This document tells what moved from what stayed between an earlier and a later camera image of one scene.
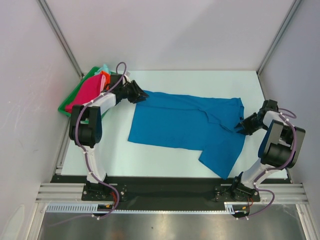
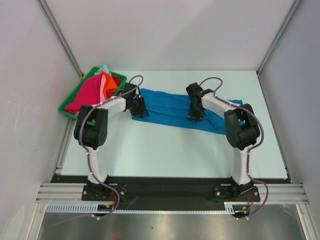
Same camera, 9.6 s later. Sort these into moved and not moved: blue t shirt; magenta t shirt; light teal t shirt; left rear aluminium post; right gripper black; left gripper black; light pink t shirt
Moved: right gripper black; left gripper black; blue t shirt
Not moved: left rear aluminium post; light teal t shirt; magenta t shirt; light pink t shirt
